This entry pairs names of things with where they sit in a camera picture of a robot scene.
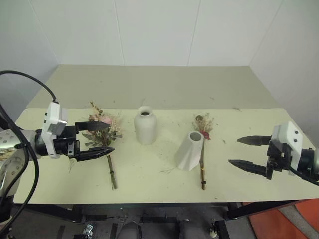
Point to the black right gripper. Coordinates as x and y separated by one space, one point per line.
277 156

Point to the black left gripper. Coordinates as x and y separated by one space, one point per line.
62 145

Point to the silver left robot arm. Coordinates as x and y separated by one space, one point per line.
10 142

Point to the round white bottle vase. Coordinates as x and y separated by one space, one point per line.
145 129

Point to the angular white faceted vase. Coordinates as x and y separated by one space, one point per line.
189 152

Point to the pink dried flower bouquet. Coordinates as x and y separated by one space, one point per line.
109 135

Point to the red-tied dried flower bouquet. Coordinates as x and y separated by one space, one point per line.
204 127

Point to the orange floor mat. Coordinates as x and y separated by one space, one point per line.
286 221

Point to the table caster wheel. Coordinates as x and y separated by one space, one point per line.
89 229
212 231

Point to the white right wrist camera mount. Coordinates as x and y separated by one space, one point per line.
290 135

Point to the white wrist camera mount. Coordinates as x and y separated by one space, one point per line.
290 135
52 117

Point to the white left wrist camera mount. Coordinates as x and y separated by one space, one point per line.
52 117

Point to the black metal table frame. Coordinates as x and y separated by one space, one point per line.
149 206

